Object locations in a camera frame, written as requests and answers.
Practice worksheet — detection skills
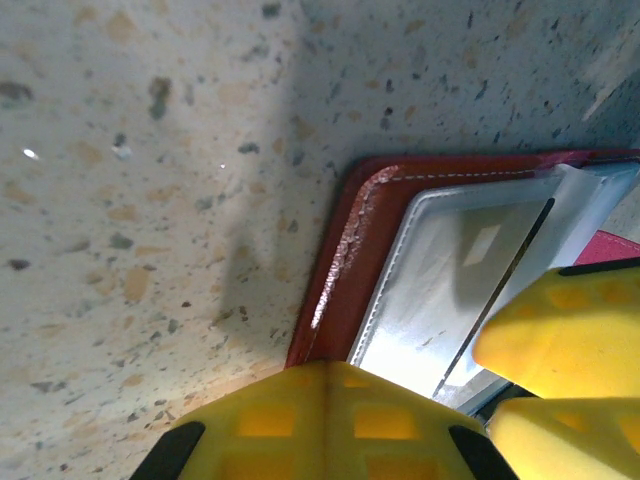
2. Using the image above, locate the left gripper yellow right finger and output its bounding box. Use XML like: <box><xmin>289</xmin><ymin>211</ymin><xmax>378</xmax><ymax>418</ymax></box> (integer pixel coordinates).
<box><xmin>324</xmin><ymin>360</ymin><xmax>506</xmax><ymax>480</ymax></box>

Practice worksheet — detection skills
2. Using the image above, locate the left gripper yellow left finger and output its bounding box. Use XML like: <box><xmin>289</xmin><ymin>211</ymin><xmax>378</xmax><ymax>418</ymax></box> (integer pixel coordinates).
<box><xmin>130</xmin><ymin>360</ymin><xmax>327</xmax><ymax>480</ymax></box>

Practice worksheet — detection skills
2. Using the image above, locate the glossy dark chip card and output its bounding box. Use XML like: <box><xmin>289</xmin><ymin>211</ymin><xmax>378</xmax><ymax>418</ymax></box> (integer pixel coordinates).
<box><xmin>399</xmin><ymin>197</ymin><xmax>557</xmax><ymax>399</ymax></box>

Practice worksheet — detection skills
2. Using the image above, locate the red leather card holder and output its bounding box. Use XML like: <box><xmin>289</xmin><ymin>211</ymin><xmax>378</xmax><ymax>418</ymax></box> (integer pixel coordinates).
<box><xmin>287</xmin><ymin>147</ymin><xmax>640</xmax><ymax>416</ymax></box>

